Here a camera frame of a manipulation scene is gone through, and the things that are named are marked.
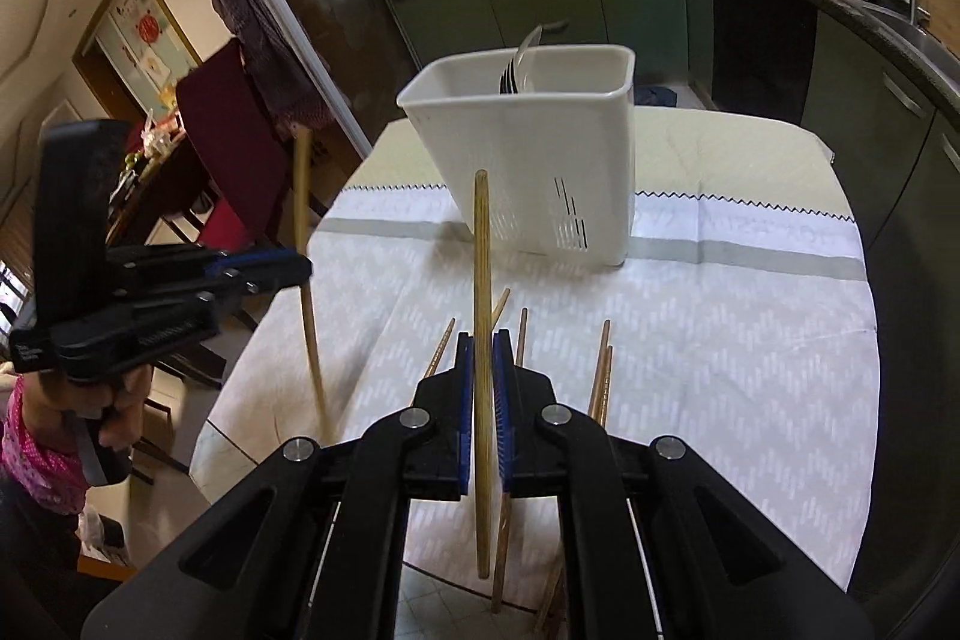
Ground purple checked hanging cloth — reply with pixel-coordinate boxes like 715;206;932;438
191;0;335;131

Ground dark red chair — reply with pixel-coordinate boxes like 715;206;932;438
174;38;331;251

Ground dark kitchen countertop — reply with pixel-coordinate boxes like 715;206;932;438
384;0;960;109

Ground white patterned tablecloth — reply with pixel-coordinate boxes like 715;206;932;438
187;107;878;640

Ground dark wooden dining table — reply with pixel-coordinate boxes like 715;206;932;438
105;122;218;251

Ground white plastic utensil holder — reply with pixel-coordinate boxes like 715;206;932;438
396;44;637;268

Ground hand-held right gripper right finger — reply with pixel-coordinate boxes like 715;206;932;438
491;331;875;640

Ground person's left hand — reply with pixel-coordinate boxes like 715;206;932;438
45;362;156;453

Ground person's left forearm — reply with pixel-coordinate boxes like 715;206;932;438
0;377;92;515

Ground black built-in appliance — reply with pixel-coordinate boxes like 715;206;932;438
709;0;818;124

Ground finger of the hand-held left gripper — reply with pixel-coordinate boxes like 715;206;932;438
112;282;261;324
109;246;313;298

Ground wall poster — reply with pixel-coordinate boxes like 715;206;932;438
94;0;200;101

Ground steel sink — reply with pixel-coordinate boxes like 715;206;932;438
885;14;960;67

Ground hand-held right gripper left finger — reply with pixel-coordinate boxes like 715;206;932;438
81;334;481;640

